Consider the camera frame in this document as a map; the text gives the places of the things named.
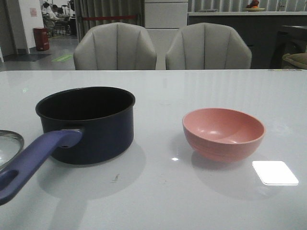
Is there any pink plastic bowl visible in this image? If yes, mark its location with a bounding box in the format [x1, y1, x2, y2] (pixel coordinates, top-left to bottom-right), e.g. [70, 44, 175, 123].
[182, 108, 266, 162]

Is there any glass pot lid blue knob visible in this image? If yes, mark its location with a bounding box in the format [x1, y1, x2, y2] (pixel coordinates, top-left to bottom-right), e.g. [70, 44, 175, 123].
[0, 130, 24, 170]

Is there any dark blue saucepan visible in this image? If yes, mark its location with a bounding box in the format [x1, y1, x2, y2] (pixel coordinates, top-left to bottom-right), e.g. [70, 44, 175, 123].
[0, 86, 136, 205]

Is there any left grey upholstered chair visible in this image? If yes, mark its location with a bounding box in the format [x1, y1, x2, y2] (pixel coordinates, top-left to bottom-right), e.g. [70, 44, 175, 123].
[73, 23, 157, 70]

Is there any grey upholstered chair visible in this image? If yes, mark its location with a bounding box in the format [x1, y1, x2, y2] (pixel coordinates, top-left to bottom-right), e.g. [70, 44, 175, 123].
[165, 23, 252, 70]
[73, 23, 157, 70]

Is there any right grey upholstered chair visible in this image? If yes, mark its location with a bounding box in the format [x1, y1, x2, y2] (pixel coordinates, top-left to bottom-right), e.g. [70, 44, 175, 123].
[165, 23, 252, 70]

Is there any white cabinet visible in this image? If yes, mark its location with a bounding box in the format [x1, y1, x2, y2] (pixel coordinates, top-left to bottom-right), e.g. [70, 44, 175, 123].
[144, 0, 189, 29]

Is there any red barrier belt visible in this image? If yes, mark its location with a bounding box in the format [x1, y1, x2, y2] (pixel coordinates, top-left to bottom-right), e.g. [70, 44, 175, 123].
[82, 14, 138, 21]

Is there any grey tray on counter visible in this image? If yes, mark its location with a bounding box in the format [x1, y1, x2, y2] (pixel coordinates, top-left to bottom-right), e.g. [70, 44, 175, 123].
[198, 9, 219, 12]

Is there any seated person in background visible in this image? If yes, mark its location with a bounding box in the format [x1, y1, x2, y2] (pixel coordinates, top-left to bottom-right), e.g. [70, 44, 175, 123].
[49, 4, 69, 34]

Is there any red trash bin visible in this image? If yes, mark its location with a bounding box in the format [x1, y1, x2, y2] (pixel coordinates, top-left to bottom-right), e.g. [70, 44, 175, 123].
[33, 27, 49, 51]

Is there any dark grey counter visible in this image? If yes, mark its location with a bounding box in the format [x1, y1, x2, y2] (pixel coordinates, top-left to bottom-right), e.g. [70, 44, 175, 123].
[188, 11, 307, 69]

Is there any fruit plate on counter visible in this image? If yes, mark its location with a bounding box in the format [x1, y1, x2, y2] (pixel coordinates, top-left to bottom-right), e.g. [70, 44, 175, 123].
[243, 0, 265, 12]

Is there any olive cushion at right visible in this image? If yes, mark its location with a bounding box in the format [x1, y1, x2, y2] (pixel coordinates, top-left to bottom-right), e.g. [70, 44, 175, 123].
[282, 53, 307, 69]

